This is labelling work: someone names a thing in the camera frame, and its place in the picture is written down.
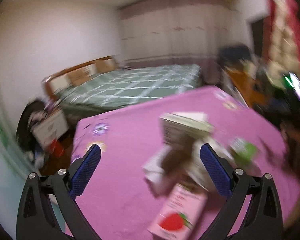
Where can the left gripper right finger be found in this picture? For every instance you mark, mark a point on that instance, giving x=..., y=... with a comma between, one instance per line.
x=263, y=218

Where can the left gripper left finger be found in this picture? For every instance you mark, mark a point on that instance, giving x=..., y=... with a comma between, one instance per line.
x=36, y=218

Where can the clear green label bottle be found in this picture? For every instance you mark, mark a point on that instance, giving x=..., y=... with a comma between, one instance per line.
x=242, y=151

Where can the pink strawberry milk carton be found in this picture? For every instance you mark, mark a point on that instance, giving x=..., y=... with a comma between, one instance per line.
x=180, y=213

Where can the green white carton box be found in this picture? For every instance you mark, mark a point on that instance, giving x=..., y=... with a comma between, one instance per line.
x=175, y=125

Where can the brown plastic tray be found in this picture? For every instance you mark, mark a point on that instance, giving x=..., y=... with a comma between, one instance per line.
x=180, y=153

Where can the white tissue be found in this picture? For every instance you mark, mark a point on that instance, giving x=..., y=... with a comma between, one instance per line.
x=152, y=169

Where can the person right hand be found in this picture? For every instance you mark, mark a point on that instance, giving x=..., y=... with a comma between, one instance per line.
x=291, y=137

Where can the wooden desk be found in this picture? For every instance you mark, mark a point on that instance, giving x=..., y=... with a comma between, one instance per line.
x=245, y=86

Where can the cream puffer jacket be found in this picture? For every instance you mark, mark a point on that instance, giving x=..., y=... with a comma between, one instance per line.
x=283, y=55

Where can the red bucket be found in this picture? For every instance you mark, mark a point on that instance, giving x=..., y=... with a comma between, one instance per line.
x=56, y=149

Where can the red quilted jacket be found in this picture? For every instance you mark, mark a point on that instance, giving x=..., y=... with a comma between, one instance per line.
x=293, y=21

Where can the dark clothes pile on desk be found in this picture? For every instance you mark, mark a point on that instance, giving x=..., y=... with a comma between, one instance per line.
x=233, y=54

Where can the pink floral tablecloth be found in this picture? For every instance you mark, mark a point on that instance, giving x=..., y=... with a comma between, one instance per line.
x=119, y=204

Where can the black television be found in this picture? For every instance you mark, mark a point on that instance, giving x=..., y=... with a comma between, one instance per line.
x=258, y=30

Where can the white nightstand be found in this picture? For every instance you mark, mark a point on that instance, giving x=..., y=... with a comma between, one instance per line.
x=50, y=129

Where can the black clothes pile on nightstand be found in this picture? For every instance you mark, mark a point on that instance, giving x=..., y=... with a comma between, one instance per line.
x=33, y=114

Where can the pink white curtain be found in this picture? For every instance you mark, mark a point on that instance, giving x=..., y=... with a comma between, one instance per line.
x=157, y=32

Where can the bed with green quilt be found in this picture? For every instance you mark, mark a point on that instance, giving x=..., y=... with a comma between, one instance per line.
x=120, y=88

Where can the left brown pillow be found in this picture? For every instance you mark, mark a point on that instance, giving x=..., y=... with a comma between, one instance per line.
x=80, y=75

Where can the brown pillow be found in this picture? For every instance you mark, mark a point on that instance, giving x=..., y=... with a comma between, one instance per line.
x=104, y=66
x=80, y=75

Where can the right brown pillow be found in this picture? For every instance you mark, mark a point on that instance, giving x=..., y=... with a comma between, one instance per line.
x=104, y=66

